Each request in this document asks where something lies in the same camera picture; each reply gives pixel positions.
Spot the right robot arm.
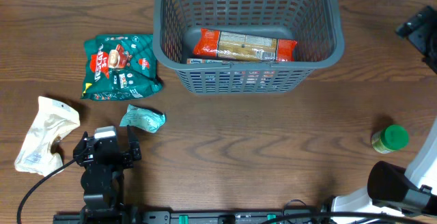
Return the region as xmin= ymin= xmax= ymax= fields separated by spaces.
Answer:
xmin=327 ymin=5 xmax=436 ymax=218

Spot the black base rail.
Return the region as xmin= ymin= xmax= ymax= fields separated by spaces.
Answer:
xmin=53 ymin=210 xmax=437 ymax=224

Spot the green Nescafe coffee bag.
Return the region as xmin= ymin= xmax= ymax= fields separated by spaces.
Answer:
xmin=81 ymin=34 xmax=163 ymax=101

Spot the grey plastic basket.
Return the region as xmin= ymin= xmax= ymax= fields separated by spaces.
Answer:
xmin=153 ymin=0 xmax=345 ymax=95

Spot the flat box in basket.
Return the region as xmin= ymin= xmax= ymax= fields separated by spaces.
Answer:
xmin=186 ymin=58 xmax=227 ymax=64

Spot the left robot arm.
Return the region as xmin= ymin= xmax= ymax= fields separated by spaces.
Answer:
xmin=73 ymin=126 xmax=142 ymax=224

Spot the cream paper pouch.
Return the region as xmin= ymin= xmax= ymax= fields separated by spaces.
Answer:
xmin=14 ymin=96 xmax=81 ymax=176

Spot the spaghetti pack with orange ends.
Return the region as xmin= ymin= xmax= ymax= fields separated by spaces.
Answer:
xmin=193 ymin=28 xmax=298 ymax=62

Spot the light teal snack packet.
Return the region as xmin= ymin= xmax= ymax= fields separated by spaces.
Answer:
xmin=119 ymin=104 xmax=167 ymax=133

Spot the green lid jar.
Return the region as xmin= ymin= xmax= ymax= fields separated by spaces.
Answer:
xmin=371 ymin=125 xmax=410 ymax=154

